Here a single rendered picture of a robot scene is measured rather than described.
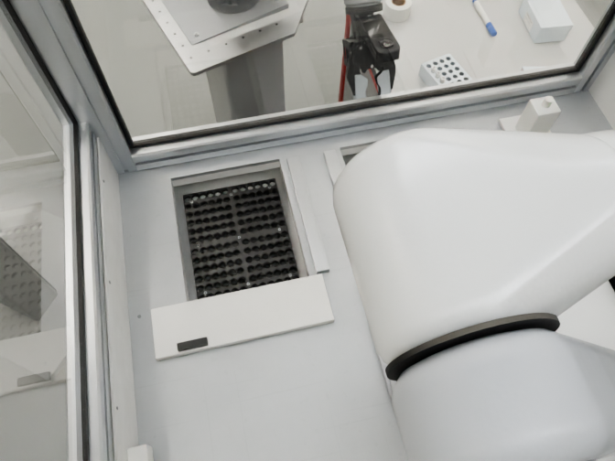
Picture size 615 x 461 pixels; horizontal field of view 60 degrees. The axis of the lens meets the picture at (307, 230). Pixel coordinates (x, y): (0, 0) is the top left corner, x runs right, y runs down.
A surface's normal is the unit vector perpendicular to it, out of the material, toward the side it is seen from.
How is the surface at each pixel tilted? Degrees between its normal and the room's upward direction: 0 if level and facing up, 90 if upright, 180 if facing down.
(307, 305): 0
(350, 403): 0
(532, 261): 16
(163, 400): 0
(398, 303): 50
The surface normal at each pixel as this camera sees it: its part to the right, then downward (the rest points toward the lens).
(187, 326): 0.01, -0.48
